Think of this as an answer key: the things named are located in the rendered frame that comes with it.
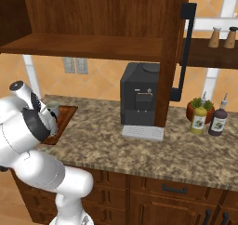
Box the dark wooden wall shelf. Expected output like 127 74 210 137
178 37 238 71

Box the brown wooden cabinet door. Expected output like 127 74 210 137
153 0 192 128

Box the black-capped wooden shaker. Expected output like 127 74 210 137
223 26 238 49

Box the yellow squeeze bottle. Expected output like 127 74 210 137
189 91 208 136

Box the white window frame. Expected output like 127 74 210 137
184 0 238 103

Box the grey wall outlet plate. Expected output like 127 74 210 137
62 57 77 75
75 57 89 75

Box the brown wooden tray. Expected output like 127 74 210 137
40 104 79 146

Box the brown wooden wall cabinet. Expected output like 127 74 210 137
0 0 175 63

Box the pale green mug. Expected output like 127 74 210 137
46 100 61 119

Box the black drawer handle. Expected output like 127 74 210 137
161 183 189 195

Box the green plant in red pot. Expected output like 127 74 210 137
185 97 216 125

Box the brown wooden drawer front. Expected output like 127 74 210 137
87 168 130 191
144 177 225 203

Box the black cabinet door handle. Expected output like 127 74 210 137
169 2 198 103

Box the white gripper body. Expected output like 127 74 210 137
41 105 60 137

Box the white-capped wooden shaker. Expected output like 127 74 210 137
207 26 223 49

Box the dark purple squeeze bottle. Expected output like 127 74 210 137
207 92 229 138

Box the black cupboard door handle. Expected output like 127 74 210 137
202 208 212 225
219 212 230 225

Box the black coffee machine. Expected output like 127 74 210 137
119 61 165 142

